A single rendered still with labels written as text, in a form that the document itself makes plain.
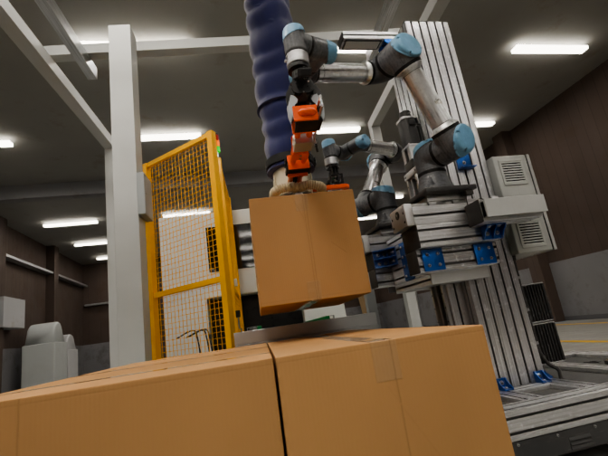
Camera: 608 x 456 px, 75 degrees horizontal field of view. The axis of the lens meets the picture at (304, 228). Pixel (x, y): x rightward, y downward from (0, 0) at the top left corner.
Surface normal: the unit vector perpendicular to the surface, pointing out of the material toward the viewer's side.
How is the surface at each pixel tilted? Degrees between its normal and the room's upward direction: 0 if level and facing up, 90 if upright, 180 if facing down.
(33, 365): 90
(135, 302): 90
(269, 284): 90
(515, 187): 90
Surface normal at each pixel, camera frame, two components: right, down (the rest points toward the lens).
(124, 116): 0.10, -0.26
